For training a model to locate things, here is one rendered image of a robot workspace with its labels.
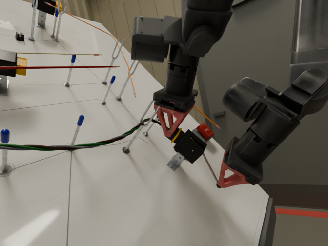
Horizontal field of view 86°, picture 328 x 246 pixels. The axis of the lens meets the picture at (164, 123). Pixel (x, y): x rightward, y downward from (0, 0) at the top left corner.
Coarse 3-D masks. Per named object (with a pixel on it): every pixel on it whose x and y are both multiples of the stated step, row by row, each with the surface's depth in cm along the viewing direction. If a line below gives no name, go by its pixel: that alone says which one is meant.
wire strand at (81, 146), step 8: (136, 128) 30; (120, 136) 27; (0, 144) 18; (8, 144) 18; (16, 144) 19; (32, 144) 20; (80, 144) 22; (88, 144) 23; (96, 144) 23; (104, 144) 24
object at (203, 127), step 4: (204, 124) 59; (196, 128) 57; (200, 128) 56; (204, 128) 57; (208, 128) 59; (200, 132) 56; (204, 132) 56; (208, 132) 57; (212, 132) 58; (204, 136) 56; (208, 136) 55
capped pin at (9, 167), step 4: (0, 132) 20; (4, 132) 20; (8, 132) 20; (0, 136) 20; (4, 136) 20; (8, 136) 21; (0, 140) 21; (4, 140) 21; (8, 140) 21; (4, 152) 22; (4, 156) 23; (4, 160) 23; (4, 164) 24; (0, 168) 24; (4, 168) 24; (8, 168) 25; (0, 172) 24; (4, 172) 24; (8, 172) 25
